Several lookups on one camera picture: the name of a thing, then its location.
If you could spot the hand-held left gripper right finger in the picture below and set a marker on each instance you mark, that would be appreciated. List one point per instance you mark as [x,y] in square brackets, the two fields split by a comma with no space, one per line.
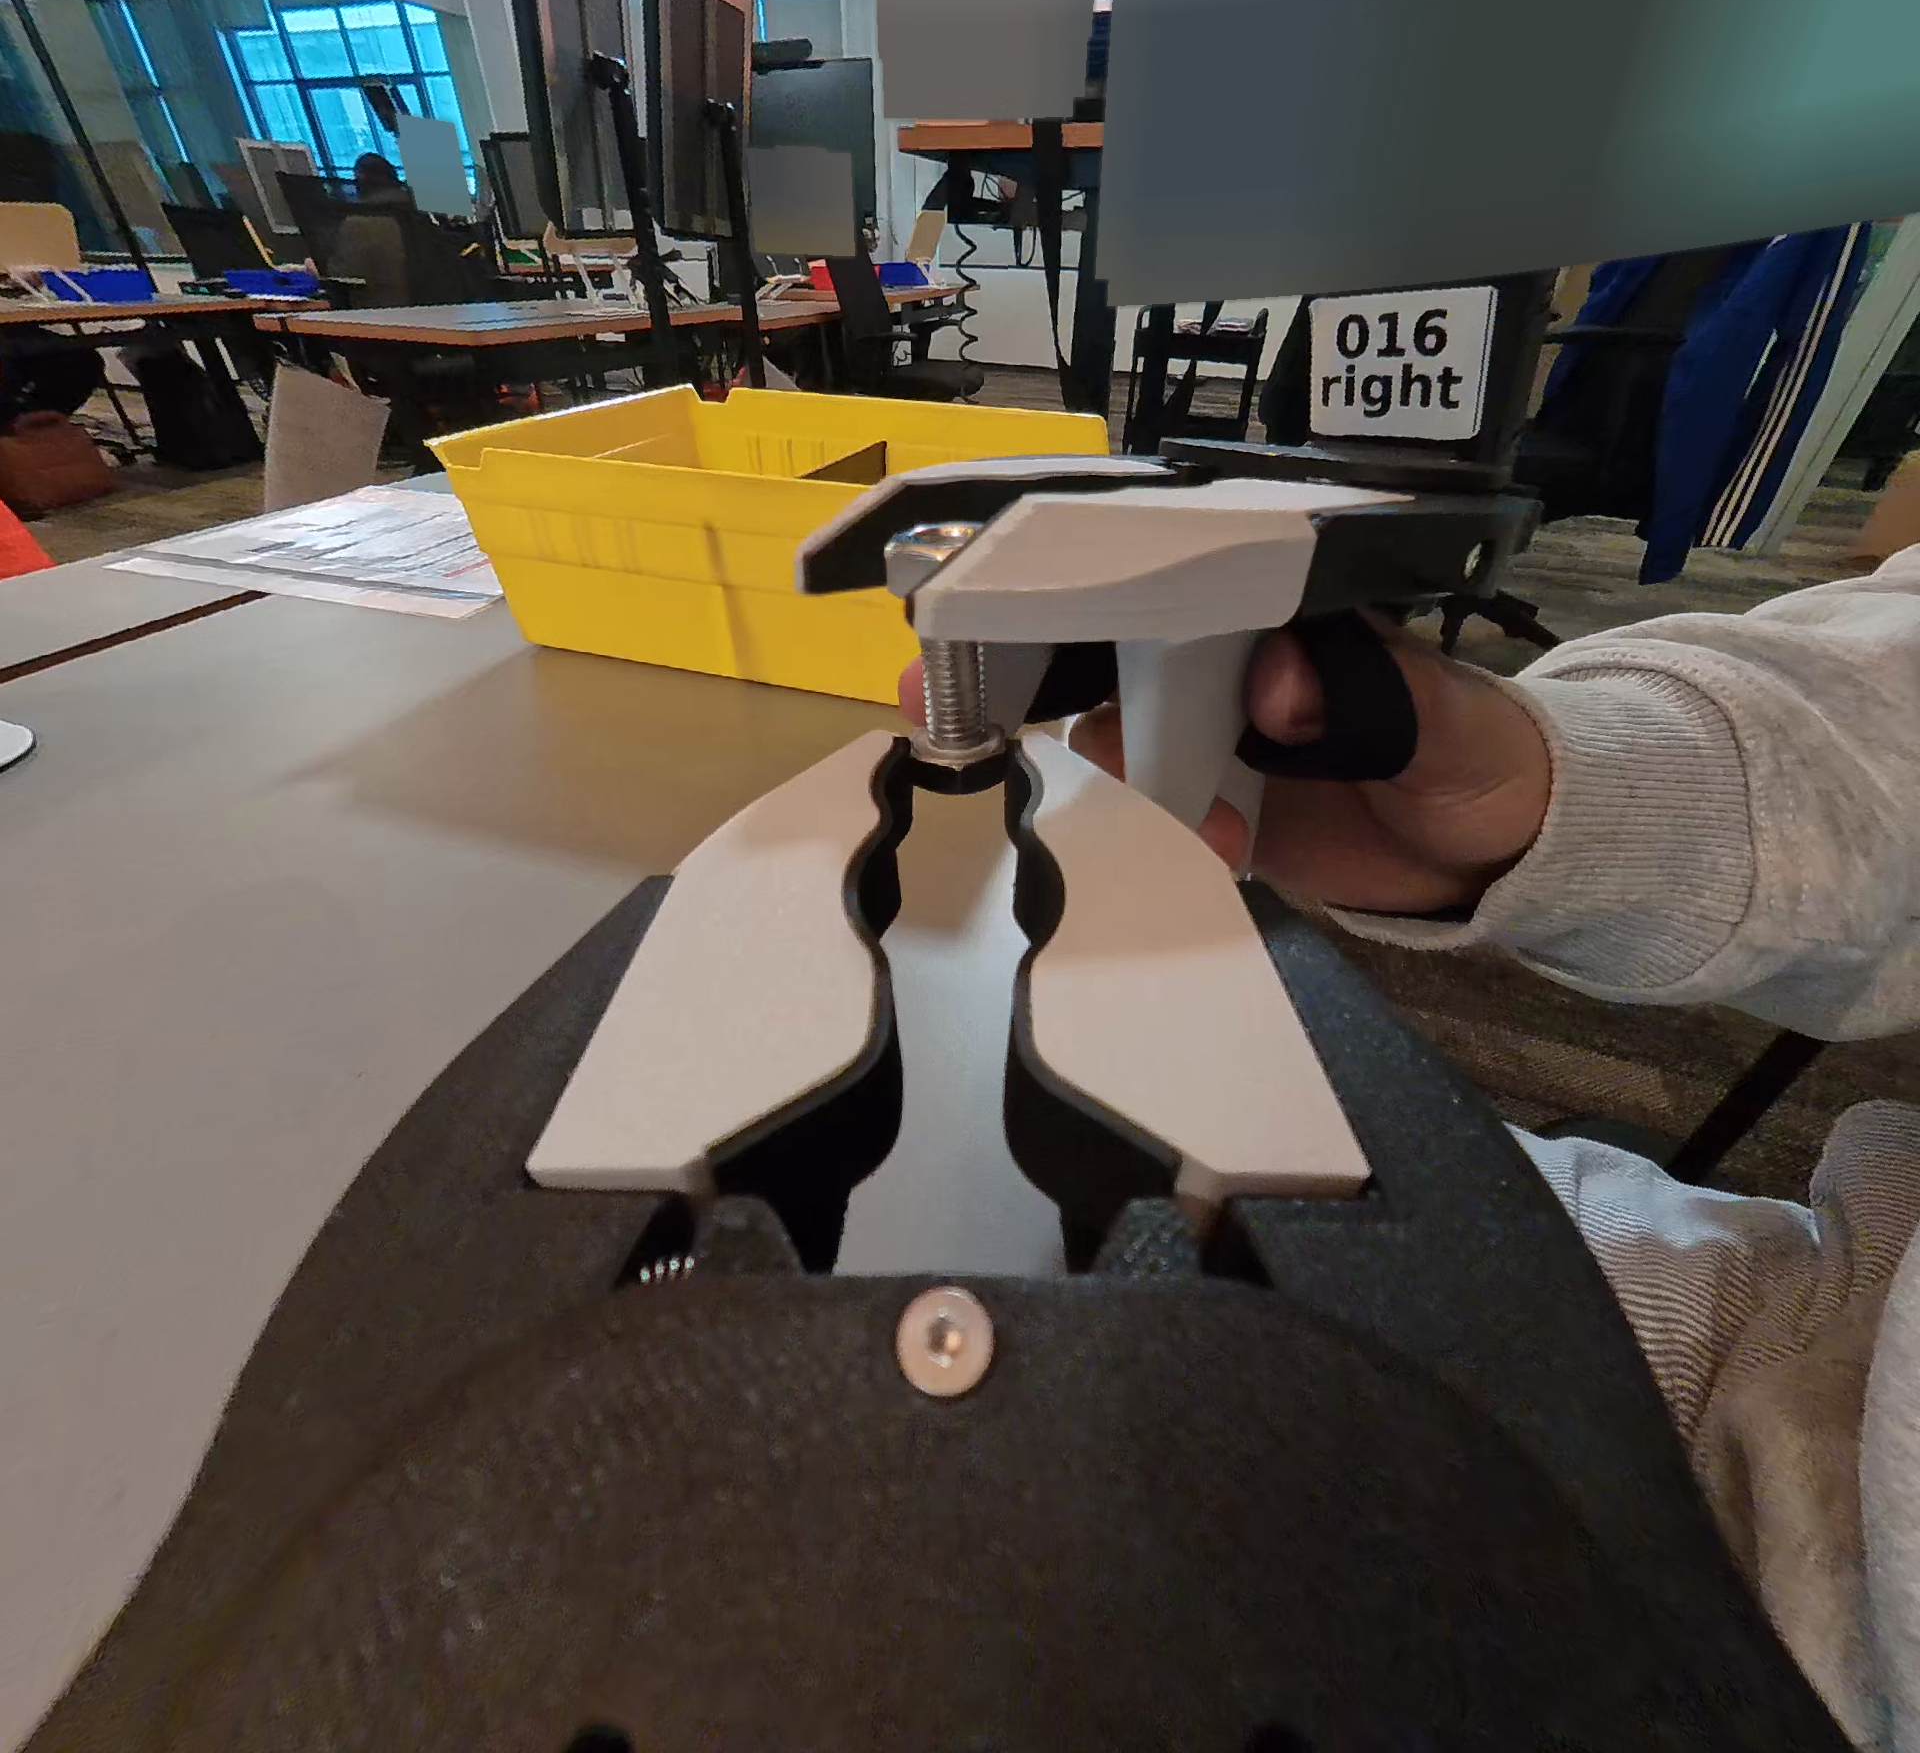
[1185,1020]

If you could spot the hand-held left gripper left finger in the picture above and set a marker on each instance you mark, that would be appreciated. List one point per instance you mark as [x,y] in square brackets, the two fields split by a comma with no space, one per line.
[720,989]

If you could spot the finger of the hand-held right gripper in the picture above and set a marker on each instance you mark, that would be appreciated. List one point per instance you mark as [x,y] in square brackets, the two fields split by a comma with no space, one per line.
[1141,562]
[961,492]

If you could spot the silver hex bolt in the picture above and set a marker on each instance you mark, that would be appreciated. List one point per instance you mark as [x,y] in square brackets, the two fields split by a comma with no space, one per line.
[953,696]

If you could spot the silver hex nut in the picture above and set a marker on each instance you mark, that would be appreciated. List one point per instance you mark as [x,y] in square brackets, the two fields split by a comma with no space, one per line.
[956,768]

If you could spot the wooden standing desk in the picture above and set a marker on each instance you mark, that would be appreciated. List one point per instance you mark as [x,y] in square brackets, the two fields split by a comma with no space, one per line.
[990,133]

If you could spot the grey desk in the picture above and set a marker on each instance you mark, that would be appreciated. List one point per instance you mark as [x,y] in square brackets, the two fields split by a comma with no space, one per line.
[300,809]

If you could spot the person's right hand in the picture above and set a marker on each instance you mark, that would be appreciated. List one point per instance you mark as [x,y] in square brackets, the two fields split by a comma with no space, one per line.
[1470,794]

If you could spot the black office chair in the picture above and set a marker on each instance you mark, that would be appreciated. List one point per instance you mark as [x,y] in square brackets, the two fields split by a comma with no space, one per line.
[884,328]

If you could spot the yellow plastic bin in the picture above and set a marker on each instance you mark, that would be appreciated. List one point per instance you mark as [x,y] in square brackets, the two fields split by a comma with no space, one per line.
[630,553]

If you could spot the blue striped jacket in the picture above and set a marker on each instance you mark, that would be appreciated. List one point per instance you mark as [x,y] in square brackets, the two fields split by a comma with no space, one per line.
[1724,359]

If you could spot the wooden-edged office table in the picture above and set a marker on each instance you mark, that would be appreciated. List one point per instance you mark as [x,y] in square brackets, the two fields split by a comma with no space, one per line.
[600,321]

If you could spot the tall black monitor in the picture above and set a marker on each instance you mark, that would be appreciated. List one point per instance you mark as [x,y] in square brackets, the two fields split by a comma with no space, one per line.
[699,102]
[566,43]

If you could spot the laminated printed sheet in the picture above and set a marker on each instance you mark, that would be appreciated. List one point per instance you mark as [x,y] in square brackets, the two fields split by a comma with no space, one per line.
[331,553]

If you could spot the grey card sheet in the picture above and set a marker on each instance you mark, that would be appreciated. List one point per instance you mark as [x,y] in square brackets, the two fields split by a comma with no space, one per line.
[323,441]

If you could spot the person's grey sweatshirt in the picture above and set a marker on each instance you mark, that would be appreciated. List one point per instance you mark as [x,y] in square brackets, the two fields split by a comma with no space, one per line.
[1801,1333]

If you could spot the blue plastic bin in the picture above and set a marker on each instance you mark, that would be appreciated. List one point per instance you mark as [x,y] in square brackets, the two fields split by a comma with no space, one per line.
[99,283]
[271,281]

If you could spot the brown bag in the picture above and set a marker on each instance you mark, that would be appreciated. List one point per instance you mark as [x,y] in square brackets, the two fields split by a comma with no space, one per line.
[52,462]

